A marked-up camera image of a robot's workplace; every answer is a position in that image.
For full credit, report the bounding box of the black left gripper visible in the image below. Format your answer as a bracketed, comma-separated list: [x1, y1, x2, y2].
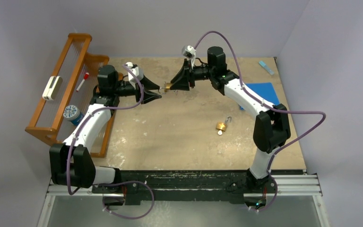
[112, 75, 161, 104]

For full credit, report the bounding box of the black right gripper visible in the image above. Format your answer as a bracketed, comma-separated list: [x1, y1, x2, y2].
[171, 59, 215, 92]

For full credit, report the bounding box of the brass padlock with key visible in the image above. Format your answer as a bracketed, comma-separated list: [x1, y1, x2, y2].
[158, 82, 178, 95]
[216, 116, 232, 136]

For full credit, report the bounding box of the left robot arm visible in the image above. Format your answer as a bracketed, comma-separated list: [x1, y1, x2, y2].
[49, 62, 162, 193]

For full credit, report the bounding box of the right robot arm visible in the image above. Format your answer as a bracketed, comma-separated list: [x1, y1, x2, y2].
[165, 45, 291, 192]

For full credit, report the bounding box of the red capped marker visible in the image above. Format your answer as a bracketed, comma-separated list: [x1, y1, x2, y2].
[76, 72, 90, 92]

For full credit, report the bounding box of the orange wooden rack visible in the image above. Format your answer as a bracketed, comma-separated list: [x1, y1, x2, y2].
[25, 33, 110, 146]

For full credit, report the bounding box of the blue white tape roll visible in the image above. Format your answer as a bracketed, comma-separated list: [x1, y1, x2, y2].
[62, 105, 84, 126]

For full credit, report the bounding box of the light blue marker pen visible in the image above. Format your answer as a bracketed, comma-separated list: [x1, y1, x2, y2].
[259, 61, 275, 76]

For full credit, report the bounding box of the blue folder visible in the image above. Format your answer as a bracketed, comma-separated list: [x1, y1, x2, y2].
[245, 82, 280, 105]

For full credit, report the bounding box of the white stapler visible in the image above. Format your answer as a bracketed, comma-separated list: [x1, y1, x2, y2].
[42, 76, 63, 101]

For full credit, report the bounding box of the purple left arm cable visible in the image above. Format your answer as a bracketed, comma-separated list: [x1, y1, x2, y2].
[66, 63, 155, 220]

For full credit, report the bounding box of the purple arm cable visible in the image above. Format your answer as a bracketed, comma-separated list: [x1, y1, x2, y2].
[194, 30, 327, 214]
[66, 63, 155, 220]

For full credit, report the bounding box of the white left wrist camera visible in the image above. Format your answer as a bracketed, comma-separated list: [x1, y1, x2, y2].
[125, 62, 144, 83]

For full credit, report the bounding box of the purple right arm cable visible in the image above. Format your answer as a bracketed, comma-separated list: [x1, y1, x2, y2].
[194, 30, 327, 214]

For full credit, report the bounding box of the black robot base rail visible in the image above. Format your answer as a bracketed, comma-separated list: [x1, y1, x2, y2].
[75, 170, 322, 208]

